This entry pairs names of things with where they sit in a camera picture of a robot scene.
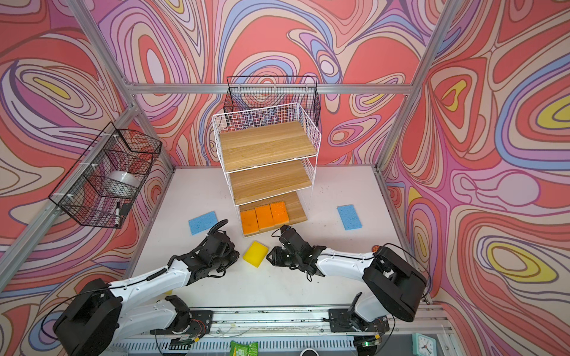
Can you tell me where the yellow sponge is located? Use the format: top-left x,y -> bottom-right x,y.
243,241 -> 269,268

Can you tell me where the orange sponge with pale back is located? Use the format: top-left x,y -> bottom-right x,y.
240,209 -> 260,236

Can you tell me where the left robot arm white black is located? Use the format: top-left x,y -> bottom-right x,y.
50,220 -> 239,355

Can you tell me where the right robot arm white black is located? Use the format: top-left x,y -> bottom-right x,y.
266,225 -> 428,333

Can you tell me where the blue sponge left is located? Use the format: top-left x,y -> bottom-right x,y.
189,211 -> 218,235

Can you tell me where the blue sponge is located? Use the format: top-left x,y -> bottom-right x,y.
189,211 -> 218,235
337,205 -> 362,231

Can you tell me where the blue sponge right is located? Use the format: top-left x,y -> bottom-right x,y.
337,205 -> 362,231

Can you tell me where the green snack packet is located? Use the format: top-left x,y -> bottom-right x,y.
229,341 -> 258,356

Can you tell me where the black marker pen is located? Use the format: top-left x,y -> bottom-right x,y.
114,201 -> 121,228

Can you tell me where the teal alarm clock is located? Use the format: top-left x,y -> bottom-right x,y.
412,333 -> 437,356

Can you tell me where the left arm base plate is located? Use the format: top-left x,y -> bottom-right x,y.
149,309 -> 214,337

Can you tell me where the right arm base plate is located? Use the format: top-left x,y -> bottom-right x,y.
323,309 -> 390,335

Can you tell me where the white wire wooden shelf rack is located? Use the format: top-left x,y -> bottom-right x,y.
212,103 -> 322,225

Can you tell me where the black wire basket left wall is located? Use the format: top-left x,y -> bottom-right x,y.
49,123 -> 162,229

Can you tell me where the black wire basket wall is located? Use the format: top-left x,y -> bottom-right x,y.
49,123 -> 162,229
224,74 -> 321,125

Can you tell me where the black wire basket back wall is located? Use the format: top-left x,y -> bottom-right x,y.
224,74 -> 321,125

